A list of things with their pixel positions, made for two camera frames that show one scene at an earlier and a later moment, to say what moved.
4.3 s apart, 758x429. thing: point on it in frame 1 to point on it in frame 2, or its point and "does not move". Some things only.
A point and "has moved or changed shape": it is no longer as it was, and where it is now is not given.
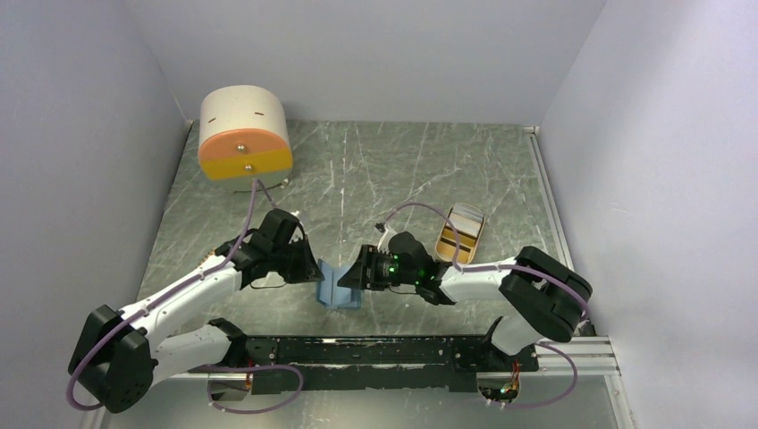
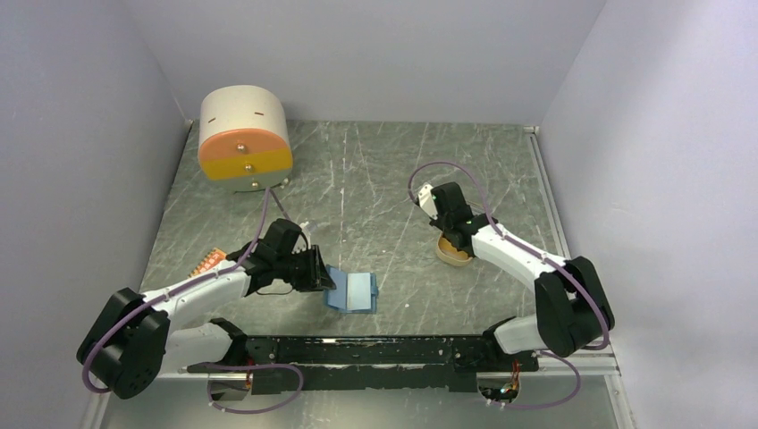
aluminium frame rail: [590, 357] does not move
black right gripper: [365, 266] to [437, 222]
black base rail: [281, 365] does not move
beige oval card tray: [446, 245] does not move
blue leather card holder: [332, 295] has moved or changed shape
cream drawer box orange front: [245, 138] does not move
